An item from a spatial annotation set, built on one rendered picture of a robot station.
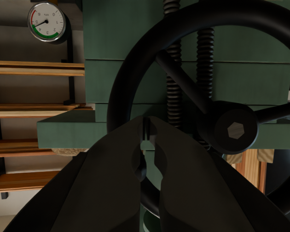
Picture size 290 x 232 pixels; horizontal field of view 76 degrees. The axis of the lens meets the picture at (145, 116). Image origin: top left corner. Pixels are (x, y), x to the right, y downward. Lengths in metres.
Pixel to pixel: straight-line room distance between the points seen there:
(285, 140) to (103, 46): 0.45
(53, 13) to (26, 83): 2.73
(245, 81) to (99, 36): 0.32
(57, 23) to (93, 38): 0.08
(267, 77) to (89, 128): 0.40
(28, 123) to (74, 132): 2.71
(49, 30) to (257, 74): 0.41
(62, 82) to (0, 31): 0.97
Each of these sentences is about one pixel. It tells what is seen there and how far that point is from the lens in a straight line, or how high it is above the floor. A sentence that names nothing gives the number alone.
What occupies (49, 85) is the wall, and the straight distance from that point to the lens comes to 2.98.
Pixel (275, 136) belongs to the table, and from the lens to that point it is 0.51.
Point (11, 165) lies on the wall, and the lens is 3.40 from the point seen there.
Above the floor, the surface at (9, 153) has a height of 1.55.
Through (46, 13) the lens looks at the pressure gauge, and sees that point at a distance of 0.39.
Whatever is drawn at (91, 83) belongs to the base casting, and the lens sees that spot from 0.41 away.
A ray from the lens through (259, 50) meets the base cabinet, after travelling 0.47.
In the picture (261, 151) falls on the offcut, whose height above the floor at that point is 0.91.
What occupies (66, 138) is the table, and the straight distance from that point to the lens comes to 0.44.
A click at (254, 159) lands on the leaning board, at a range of 2.16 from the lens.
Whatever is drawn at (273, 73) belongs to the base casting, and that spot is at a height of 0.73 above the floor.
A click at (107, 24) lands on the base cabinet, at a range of 0.42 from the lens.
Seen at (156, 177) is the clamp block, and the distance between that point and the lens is 0.34.
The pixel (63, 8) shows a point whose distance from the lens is 0.43.
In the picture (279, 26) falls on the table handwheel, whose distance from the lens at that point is 0.27.
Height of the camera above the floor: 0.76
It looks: 9 degrees up
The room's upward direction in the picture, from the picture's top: 179 degrees counter-clockwise
